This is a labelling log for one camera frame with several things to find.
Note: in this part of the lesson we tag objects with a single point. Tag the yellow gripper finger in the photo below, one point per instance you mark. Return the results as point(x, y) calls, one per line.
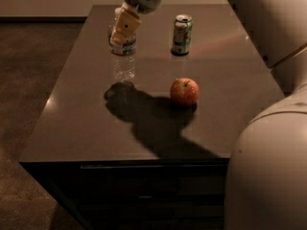
point(127, 20)

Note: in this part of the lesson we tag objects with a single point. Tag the clear plastic water bottle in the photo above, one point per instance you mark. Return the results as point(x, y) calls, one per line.
point(122, 58)

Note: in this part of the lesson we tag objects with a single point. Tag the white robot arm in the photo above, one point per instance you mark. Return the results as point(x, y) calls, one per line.
point(266, 180)

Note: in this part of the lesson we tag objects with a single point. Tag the green 7up can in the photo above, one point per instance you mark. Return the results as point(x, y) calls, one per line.
point(182, 34)

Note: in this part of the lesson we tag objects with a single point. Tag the red apple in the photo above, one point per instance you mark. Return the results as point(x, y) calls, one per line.
point(184, 92)

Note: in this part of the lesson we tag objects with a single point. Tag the dark drawer cabinet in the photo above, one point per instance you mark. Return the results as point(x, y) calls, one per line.
point(141, 195)

